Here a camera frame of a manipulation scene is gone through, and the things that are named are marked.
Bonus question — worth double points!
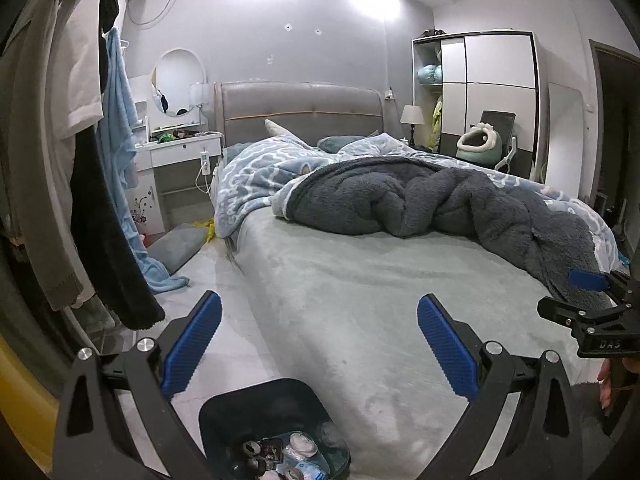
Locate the person's dark trousers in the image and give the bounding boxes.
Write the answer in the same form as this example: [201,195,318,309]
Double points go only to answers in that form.
[567,382,640,480]

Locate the grey floor cushion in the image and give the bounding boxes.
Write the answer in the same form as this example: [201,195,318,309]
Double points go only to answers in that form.
[147,223,206,276]

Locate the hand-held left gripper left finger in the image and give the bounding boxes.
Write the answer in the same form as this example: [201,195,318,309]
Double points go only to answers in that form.
[52,290,223,480]

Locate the dark grey fluffy blanket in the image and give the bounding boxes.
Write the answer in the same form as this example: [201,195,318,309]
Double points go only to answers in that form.
[272,156,613,311]

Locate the green white plush pet bed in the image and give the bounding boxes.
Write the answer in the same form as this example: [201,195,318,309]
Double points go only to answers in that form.
[456,124,502,166]

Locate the black chair with white armrest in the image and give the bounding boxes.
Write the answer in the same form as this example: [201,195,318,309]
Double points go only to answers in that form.
[480,110,521,176]

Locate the grey hanging jacket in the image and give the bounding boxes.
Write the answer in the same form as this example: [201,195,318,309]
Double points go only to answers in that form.
[0,0,83,311]

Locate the black hanging garment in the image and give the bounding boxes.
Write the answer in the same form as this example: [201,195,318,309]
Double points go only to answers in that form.
[70,0,166,331]

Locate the blue patterned duvet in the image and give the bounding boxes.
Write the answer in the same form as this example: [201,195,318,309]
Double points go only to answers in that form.
[214,132,618,271]

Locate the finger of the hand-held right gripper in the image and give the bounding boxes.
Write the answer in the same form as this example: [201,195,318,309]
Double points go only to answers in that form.
[569,270,631,292]
[537,297,626,331]

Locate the white door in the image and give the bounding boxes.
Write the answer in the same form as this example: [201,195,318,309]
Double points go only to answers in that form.
[542,82,586,201]

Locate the bed with grey headboard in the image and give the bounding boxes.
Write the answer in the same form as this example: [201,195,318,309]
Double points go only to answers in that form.
[212,81,621,480]

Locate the person's right hand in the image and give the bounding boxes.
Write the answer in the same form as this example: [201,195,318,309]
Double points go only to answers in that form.
[598,360,621,409]

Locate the yellow foam block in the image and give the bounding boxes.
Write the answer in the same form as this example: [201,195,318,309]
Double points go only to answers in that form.
[0,345,58,466]

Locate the dark blue trash bin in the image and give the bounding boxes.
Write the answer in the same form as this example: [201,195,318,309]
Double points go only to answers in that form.
[198,378,352,480]

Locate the bedside lamp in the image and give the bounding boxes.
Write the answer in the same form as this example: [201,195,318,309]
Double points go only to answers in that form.
[400,105,426,146]

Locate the white wardrobe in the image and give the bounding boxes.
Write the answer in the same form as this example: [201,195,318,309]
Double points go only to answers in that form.
[411,31,541,181]

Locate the light blue hanging blanket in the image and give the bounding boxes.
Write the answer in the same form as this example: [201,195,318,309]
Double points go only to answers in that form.
[97,25,191,296]

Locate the round vanity mirror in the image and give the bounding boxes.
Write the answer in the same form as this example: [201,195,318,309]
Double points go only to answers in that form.
[150,49,207,118]

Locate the dark wooden door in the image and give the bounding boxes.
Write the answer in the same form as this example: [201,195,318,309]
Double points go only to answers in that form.
[589,39,640,221]

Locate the blue tissue packet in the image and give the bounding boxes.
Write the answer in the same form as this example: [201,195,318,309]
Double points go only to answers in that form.
[277,461,328,480]

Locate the white hanging shirt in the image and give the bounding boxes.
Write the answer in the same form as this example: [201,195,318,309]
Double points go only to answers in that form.
[52,0,106,141]

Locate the yellow-green hanging garment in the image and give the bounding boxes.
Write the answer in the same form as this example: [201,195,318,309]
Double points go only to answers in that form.
[430,97,443,151]

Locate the white pillow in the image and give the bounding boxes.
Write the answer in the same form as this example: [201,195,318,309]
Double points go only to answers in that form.
[264,119,311,148]

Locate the white dressing table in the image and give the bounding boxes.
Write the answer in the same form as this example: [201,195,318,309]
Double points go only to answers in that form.
[131,72,223,236]

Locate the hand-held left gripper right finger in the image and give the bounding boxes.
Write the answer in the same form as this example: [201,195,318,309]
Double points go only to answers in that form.
[417,294,586,480]

